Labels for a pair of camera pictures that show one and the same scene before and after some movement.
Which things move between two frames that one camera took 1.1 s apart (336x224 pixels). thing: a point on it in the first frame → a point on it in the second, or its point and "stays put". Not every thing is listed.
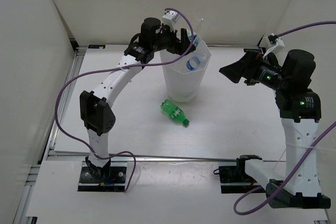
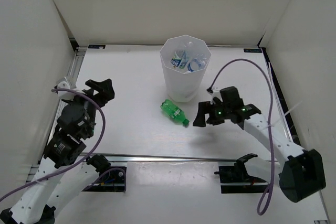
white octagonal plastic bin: x=183 y=85 stays put
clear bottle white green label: x=197 y=35 → x=180 y=59
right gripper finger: x=251 y=82 → x=216 y=119
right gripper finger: x=235 y=70 → x=204 y=107
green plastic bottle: x=174 y=112 stays put
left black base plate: x=116 y=182 stays put
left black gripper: x=178 y=45 → x=104 y=87
